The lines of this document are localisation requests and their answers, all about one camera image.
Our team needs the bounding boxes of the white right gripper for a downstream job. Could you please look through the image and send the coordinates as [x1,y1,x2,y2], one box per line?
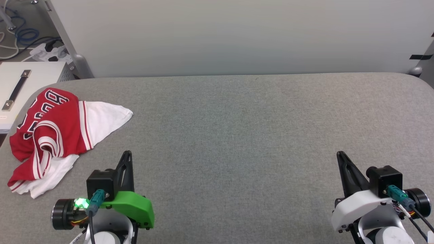
[331,151,395,232]

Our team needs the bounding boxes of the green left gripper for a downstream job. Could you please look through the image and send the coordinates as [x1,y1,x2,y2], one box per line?
[100,151,155,229]

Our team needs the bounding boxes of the red and white jersey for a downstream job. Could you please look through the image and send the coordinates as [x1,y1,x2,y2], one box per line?
[7,87,134,199]

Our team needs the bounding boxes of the white equipment case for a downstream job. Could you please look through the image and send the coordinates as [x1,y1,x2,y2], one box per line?
[0,62,68,134]

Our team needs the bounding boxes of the white power strip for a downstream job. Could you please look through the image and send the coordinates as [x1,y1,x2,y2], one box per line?
[30,43,73,65]

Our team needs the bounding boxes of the light grey partition panel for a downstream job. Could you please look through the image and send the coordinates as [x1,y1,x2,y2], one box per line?
[49,0,434,78]

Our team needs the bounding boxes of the grey metal stand leg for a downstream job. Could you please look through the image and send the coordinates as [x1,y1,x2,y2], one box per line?
[0,8,16,30]

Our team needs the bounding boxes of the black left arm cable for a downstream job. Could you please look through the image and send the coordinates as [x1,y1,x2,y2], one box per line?
[85,189,109,244]

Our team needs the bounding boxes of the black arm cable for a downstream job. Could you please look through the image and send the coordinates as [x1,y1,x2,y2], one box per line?
[85,189,109,244]
[387,185,434,234]

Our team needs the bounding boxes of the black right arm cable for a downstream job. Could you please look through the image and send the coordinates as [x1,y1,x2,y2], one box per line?
[387,185,434,234]

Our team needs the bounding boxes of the grey partition post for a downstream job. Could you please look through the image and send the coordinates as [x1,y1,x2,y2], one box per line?
[45,0,94,79]
[409,30,434,76]

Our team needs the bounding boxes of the black strap case handle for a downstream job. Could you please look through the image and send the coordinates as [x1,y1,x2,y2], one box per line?
[2,69,32,111]

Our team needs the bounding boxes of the white floor cable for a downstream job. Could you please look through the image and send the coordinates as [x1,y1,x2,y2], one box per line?
[0,30,21,60]

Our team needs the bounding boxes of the blue coiled cable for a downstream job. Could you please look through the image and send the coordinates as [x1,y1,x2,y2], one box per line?
[0,7,39,44]

